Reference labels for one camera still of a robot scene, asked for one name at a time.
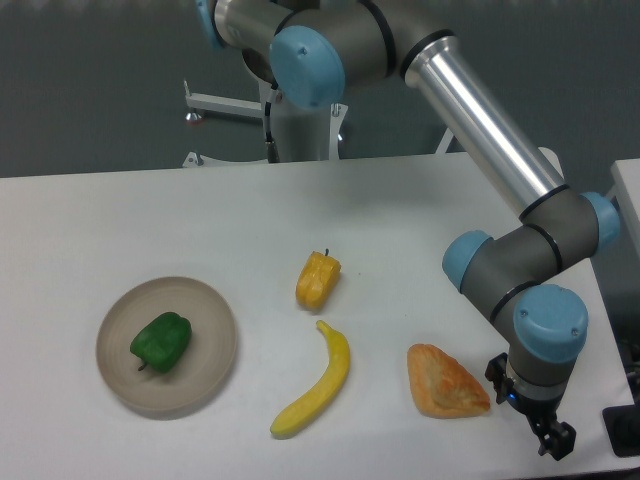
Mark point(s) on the golden triangular pastry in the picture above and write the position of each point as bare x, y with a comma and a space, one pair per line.
441, 387

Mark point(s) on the green bell pepper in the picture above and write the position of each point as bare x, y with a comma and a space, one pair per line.
161, 343

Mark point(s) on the black device at right edge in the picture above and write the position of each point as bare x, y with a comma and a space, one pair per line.
622, 425

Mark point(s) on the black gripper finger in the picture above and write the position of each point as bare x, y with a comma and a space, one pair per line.
496, 374
556, 439

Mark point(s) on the yellow bell pepper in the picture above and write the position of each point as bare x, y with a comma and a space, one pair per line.
317, 279

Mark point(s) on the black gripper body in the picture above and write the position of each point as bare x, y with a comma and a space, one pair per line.
538, 404

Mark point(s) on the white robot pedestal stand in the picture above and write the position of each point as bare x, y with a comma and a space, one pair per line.
383, 121

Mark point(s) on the beige round plate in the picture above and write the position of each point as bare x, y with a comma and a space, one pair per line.
203, 370

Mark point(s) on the yellow banana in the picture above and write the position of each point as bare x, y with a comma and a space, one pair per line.
311, 405

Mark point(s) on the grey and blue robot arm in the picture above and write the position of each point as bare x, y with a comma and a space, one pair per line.
314, 51

